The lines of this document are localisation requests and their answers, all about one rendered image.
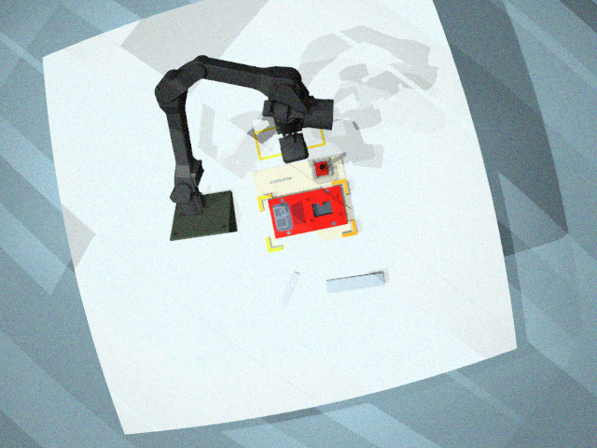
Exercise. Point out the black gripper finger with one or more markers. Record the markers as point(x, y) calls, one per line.
point(282, 140)

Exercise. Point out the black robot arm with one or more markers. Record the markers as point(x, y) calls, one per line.
point(292, 101)

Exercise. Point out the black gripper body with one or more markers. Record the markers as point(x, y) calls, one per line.
point(295, 149)

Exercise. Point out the grey flat bar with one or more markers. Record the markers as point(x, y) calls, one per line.
point(289, 289)

